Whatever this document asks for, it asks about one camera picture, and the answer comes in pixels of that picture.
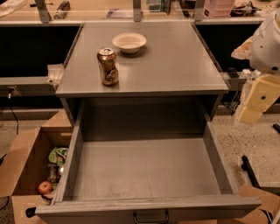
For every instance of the pink storage bin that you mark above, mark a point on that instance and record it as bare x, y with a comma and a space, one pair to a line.
218, 8

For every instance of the brown cardboard piece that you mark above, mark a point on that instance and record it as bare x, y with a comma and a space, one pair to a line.
270, 205

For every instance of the brown cardboard box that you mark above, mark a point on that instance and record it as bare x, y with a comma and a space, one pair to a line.
25, 166

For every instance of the grey metal cabinet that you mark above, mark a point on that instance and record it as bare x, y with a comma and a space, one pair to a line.
167, 89

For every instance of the black drawer handle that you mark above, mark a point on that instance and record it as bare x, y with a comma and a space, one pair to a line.
151, 217

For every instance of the black stapler tool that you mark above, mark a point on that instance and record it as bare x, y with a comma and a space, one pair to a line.
62, 10

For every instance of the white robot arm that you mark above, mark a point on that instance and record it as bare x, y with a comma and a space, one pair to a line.
262, 50

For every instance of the orange soda can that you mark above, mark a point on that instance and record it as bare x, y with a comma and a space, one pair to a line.
107, 65

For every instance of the open grey top drawer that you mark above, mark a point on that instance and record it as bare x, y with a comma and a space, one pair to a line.
106, 181

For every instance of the white plastic bracket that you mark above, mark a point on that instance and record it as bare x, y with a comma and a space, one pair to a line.
54, 74

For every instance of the green snack bag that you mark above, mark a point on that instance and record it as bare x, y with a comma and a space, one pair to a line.
58, 156

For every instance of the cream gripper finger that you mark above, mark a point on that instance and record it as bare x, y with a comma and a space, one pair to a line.
257, 96

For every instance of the black floor bar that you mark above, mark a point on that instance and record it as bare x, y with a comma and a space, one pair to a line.
246, 166

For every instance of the white ceramic bowl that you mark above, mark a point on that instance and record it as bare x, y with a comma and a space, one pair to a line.
129, 42

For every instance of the red apple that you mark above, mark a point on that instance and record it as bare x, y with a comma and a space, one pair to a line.
45, 187

